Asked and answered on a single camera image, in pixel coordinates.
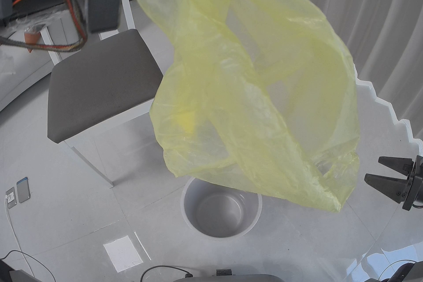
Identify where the beige curtain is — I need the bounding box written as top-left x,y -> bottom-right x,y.
246,0 -> 423,142

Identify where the white trash bin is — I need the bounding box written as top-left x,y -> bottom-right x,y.
180,176 -> 263,238

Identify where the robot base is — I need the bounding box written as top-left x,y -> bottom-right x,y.
172,269 -> 281,282

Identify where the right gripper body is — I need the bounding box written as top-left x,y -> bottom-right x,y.
401,155 -> 423,212

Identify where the pale grey sofa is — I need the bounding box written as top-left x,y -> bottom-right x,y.
0,15 -> 83,111

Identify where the orange cushion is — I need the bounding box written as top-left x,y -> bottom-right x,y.
24,26 -> 43,53

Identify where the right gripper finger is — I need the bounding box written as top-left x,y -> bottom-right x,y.
364,173 -> 410,205
378,157 -> 415,176

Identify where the grey and white chair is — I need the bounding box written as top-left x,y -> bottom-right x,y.
40,0 -> 165,189

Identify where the white cable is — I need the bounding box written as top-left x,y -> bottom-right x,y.
4,195 -> 21,253

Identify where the yellow plastic bag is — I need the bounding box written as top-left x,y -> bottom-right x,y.
127,0 -> 361,212

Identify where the black cable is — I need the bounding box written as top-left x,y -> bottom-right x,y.
140,266 -> 193,282

